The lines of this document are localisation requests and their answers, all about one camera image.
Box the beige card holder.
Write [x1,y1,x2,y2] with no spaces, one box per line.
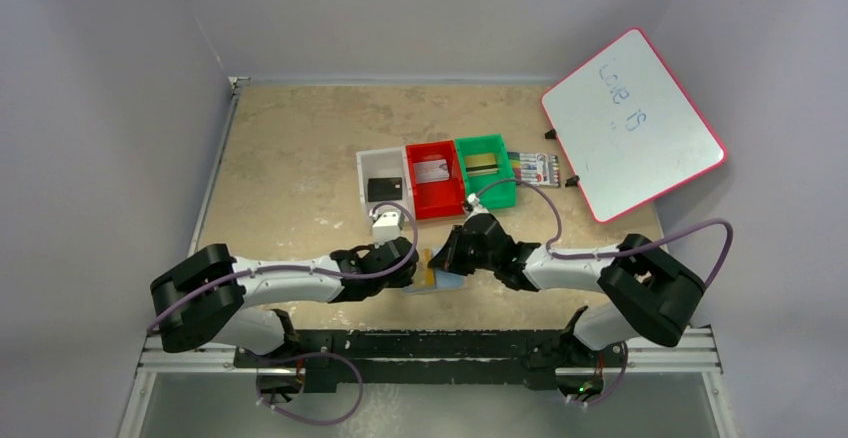
[402,270,465,295]

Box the silver credit card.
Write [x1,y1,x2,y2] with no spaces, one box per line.
[413,159,451,184]

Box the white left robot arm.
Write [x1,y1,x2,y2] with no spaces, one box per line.
[148,237,419,367]

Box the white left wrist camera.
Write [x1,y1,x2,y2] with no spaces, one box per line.
[371,211,405,246]

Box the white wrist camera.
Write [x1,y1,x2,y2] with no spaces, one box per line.
[371,211,405,246]
[462,193,490,219]

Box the green plastic bin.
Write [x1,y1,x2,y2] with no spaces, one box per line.
[454,134,517,209]

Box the pink framed whiteboard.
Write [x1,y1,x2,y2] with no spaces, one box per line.
[541,28,726,223]

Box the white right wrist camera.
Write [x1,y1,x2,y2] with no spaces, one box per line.
[462,193,490,219]

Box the white plastic bin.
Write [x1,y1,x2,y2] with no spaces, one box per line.
[356,147,415,226]

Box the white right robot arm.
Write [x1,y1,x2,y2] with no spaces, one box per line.
[428,213,706,365]

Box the red plastic bin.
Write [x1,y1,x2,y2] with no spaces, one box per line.
[406,140,465,220]

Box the marker pen pack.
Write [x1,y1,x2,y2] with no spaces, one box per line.
[507,151,561,187]

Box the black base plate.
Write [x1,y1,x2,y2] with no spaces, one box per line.
[234,329,625,395]

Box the gold credit card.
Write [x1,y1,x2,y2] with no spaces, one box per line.
[464,153,498,177]

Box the aluminium frame rail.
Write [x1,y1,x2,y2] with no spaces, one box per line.
[137,328,723,373]

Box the black credit card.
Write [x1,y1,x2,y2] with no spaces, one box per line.
[366,177,405,202]

